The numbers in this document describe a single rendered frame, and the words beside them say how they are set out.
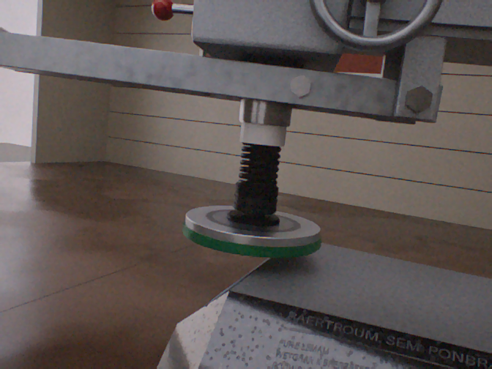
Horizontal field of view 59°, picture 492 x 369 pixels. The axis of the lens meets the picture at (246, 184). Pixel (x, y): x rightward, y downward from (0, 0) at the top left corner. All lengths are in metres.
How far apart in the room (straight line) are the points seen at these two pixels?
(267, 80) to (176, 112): 7.52
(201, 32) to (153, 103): 7.88
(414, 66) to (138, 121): 8.16
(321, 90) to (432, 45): 0.15
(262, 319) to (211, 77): 0.33
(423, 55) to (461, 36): 0.05
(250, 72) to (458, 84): 6.08
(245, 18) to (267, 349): 0.40
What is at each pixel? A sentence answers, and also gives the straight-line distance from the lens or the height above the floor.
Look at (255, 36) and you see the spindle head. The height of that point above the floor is 1.12.
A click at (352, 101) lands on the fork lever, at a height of 1.06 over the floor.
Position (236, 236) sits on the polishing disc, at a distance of 0.59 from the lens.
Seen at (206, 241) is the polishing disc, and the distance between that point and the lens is 0.61.
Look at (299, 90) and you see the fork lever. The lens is 0.61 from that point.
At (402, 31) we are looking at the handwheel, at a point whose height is 1.13.
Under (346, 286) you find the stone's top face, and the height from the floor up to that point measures 0.81.
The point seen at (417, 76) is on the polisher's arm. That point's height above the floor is 1.09.
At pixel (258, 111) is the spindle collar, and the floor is 1.03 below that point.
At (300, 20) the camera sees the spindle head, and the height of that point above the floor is 1.14.
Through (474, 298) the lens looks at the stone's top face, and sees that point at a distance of 0.71.
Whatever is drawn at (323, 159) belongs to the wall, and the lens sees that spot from 6.87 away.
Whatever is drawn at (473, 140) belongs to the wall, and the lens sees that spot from 6.59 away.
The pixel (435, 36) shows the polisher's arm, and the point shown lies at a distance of 0.63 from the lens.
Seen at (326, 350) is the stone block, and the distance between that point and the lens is 0.52.
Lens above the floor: 1.01
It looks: 8 degrees down
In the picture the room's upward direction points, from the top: 6 degrees clockwise
